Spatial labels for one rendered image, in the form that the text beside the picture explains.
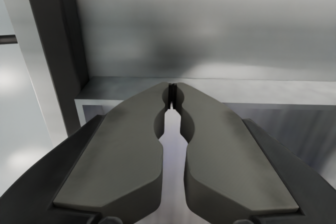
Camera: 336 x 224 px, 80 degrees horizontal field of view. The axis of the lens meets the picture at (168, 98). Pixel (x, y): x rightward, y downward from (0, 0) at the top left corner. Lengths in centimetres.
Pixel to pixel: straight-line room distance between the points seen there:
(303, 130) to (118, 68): 17
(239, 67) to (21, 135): 158
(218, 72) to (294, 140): 10
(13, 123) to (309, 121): 157
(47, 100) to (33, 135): 142
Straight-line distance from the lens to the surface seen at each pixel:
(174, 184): 23
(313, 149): 24
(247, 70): 16
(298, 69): 18
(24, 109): 151
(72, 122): 17
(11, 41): 120
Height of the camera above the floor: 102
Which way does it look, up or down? 60 degrees down
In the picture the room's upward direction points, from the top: 179 degrees counter-clockwise
